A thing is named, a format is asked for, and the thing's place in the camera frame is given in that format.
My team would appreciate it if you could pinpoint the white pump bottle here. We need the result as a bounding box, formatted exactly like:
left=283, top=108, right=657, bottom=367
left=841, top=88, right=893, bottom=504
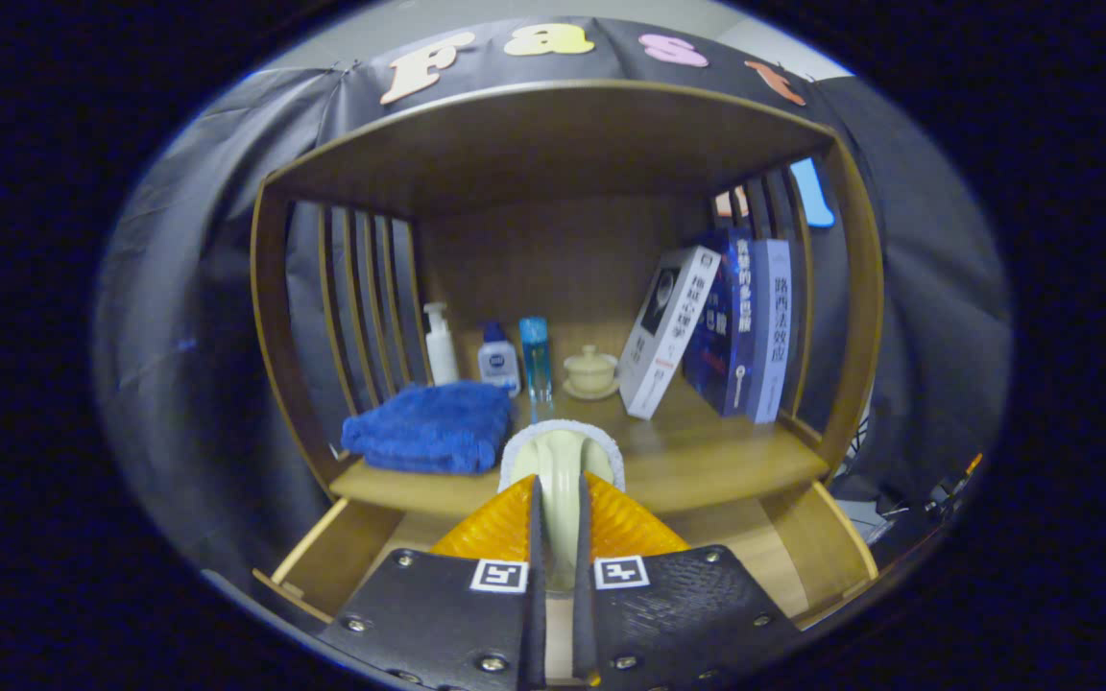
left=422, top=302, right=461, bottom=388

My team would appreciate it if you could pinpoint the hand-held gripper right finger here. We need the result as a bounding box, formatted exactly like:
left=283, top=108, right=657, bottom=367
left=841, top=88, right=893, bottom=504
left=572, top=472, right=804, bottom=690

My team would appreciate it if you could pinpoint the white bottle with blue cap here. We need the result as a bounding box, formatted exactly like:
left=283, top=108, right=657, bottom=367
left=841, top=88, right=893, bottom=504
left=477, top=321, right=521, bottom=398

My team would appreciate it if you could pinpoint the wooden drawer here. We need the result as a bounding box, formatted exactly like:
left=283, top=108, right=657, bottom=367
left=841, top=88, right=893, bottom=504
left=251, top=480, right=880, bottom=634

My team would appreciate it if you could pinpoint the light blue book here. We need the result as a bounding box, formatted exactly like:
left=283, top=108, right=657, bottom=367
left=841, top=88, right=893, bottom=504
left=747, top=238, right=794, bottom=424

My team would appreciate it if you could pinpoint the cream brush with white pad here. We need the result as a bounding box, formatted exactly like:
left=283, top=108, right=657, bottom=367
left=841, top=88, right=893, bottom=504
left=497, top=419, right=627, bottom=596

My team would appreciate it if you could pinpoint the black backdrop cloth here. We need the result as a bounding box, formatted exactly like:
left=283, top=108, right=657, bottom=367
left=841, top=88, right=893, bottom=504
left=92, top=17, right=1013, bottom=577

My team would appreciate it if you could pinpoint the black equipment with orange clip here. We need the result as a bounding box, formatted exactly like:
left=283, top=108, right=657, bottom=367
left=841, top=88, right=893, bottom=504
left=860, top=451, right=986, bottom=558

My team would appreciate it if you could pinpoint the folded blue towel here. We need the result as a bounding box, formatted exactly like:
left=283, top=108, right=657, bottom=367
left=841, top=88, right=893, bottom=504
left=340, top=381, right=516, bottom=476

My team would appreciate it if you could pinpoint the wooden countertop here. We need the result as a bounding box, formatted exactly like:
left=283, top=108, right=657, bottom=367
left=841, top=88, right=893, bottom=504
left=329, top=379, right=830, bottom=519

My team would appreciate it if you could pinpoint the dark blue book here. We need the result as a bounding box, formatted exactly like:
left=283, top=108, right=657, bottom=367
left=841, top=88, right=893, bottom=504
left=683, top=228, right=756, bottom=417

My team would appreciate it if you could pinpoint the white book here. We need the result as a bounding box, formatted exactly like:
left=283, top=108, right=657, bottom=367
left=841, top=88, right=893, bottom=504
left=617, top=245, right=722, bottom=421

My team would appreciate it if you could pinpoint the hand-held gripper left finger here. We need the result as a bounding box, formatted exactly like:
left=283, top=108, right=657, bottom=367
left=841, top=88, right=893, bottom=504
left=318, top=473, right=546, bottom=691

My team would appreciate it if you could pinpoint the wooden cabinet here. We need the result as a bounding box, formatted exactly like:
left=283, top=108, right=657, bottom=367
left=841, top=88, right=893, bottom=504
left=248, top=79, right=885, bottom=634

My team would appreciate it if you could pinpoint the beige lidded teacup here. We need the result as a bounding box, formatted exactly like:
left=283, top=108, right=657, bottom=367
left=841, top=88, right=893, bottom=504
left=563, top=345, right=621, bottom=401

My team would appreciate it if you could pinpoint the clear blue bottle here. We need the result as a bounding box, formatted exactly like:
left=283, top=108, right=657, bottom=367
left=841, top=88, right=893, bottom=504
left=518, top=317, right=554, bottom=404

